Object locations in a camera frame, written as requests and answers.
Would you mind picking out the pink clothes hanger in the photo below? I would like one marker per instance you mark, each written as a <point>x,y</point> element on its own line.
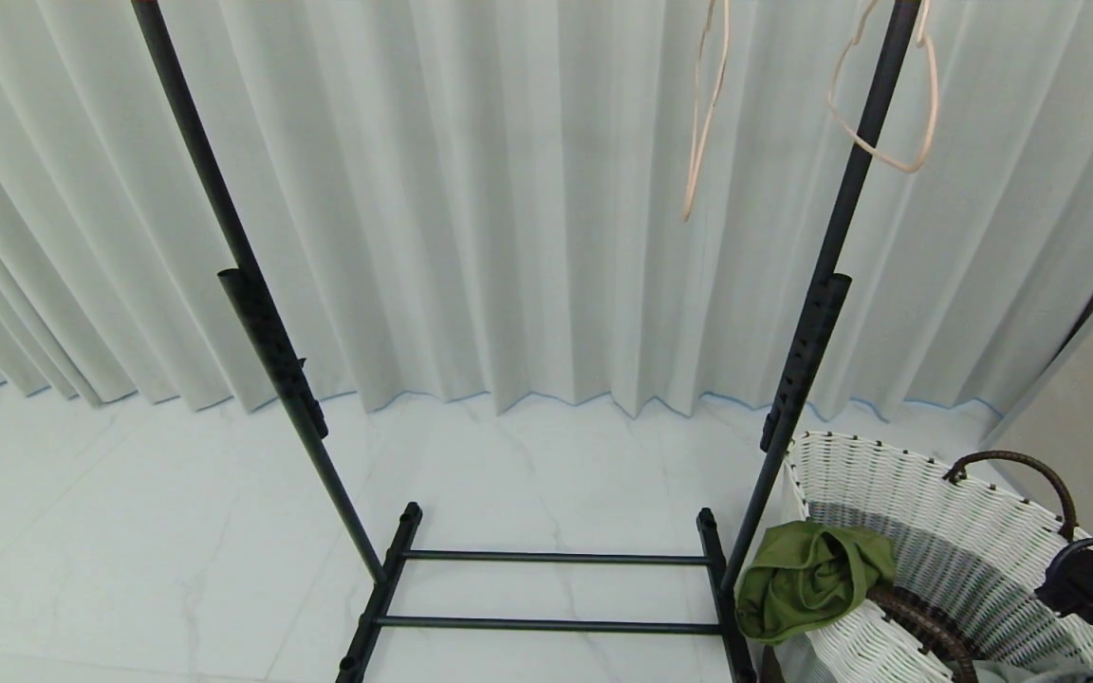
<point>695,161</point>
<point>932,95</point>

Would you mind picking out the black clothes rack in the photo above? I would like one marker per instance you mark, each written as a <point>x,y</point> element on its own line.
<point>267,332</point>

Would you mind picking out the white laundry basket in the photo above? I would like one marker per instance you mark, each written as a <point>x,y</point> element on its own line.
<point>964,531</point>

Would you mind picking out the green garment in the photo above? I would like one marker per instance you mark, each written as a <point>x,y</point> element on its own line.
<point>807,583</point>

